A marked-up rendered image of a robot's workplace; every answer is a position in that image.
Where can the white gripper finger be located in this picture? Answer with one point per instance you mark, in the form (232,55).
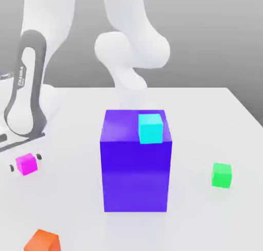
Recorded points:
(11,168)
(38,156)

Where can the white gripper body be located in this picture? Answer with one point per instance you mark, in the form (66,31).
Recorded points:
(24,147)

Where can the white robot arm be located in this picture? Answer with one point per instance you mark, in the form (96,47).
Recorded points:
(131,49)

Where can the small magenta cube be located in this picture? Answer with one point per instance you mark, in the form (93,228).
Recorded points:
(26,164)

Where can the small orange cube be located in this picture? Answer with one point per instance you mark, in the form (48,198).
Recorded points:
(43,241)

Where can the small cyan cube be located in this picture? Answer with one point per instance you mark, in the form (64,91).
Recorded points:
(151,129)

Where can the small green cube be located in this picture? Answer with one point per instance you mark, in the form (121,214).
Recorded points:
(222,175)

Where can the large purple box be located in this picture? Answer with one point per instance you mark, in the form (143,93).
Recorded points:
(135,172)

